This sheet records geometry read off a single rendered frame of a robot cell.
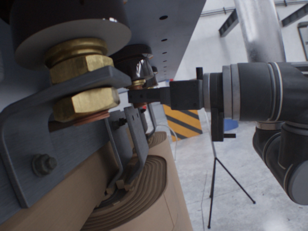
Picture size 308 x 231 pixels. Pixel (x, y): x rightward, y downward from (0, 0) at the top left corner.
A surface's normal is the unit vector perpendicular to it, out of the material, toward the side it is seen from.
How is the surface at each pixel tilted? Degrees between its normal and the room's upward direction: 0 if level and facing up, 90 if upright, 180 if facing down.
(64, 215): 90
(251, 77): 60
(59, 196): 90
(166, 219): 90
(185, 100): 90
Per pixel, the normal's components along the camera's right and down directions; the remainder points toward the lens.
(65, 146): 0.97, -0.25
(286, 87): -0.35, 0.04
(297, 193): -0.29, 0.25
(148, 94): -0.76, 0.16
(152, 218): 0.77, -0.15
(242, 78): -0.34, -0.25
